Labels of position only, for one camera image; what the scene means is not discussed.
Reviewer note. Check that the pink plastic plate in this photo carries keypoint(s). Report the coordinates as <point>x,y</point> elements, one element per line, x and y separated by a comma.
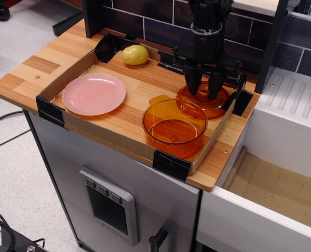
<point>94,94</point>

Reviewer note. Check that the white toy sink unit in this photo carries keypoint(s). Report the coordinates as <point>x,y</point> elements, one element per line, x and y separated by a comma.
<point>263,201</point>

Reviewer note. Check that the grey toy dishwasher cabinet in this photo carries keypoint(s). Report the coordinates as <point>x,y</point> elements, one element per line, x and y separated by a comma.
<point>113,202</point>

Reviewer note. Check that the orange transparent pot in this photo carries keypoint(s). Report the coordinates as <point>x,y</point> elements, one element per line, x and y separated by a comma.
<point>174,126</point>

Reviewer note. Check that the black metal frame bar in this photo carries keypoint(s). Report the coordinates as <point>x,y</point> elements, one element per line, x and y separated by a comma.
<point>62,26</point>

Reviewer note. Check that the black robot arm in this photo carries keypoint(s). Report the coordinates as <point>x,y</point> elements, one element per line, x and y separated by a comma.
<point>209,13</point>

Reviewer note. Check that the yellow toy potato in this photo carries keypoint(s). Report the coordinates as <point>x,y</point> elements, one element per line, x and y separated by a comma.
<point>135,55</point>

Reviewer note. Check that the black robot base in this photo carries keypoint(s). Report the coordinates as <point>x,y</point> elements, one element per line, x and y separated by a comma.
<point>11,240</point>

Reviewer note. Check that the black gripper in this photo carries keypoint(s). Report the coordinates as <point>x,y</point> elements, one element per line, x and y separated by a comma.
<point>207,57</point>

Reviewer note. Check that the cardboard fence with black tape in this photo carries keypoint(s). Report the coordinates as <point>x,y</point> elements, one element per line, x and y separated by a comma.
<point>122,130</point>

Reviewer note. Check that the orange transparent pot lid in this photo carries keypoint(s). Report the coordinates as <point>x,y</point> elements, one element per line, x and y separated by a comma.
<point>213,109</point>

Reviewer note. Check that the black caster wheel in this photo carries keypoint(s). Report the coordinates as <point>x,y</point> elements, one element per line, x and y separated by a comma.
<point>4,11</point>

